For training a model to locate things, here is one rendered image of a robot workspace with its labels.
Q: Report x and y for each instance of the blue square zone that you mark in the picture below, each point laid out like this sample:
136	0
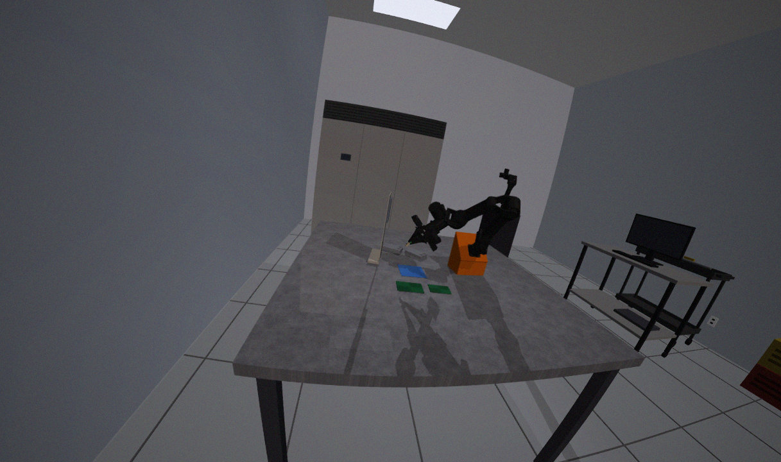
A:
412	271

